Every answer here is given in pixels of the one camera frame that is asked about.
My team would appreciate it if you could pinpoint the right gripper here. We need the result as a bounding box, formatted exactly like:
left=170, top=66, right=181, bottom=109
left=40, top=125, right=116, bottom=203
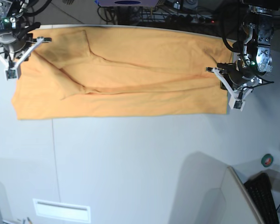
left=0, top=22, right=52, bottom=80

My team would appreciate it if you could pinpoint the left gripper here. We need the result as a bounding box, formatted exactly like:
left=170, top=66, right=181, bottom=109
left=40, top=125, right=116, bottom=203
left=206, top=59, right=263, bottom=111

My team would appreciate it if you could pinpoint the orange yellow t-shirt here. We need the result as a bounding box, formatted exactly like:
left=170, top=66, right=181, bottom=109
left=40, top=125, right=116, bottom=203
left=12, top=27, right=232, bottom=119

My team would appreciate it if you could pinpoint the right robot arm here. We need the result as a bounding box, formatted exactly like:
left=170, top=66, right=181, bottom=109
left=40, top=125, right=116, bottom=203
left=0, top=0, right=52, bottom=80

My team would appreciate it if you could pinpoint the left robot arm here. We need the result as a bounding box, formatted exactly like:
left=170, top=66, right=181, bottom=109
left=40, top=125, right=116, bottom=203
left=206, top=0, right=277, bottom=110

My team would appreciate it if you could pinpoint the black power strip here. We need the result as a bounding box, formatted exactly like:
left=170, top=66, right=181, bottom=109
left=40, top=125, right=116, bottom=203
left=169, top=14, right=218, bottom=25

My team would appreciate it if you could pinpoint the green tape roll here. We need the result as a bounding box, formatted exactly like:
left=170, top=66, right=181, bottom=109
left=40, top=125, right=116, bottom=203
left=261, top=154, right=273, bottom=168

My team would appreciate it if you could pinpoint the black keyboard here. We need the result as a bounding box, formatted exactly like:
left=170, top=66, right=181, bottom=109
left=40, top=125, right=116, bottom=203
left=244, top=173, right=279, bottom=224

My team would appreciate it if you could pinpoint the white partition panel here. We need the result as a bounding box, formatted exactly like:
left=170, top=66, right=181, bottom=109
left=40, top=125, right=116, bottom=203
left=222, top=166, right=264, bottom=224

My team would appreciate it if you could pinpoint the white cable tray slot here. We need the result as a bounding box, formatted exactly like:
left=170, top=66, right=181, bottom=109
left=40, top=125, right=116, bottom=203
left=33, top=198, right=91, bottom=224

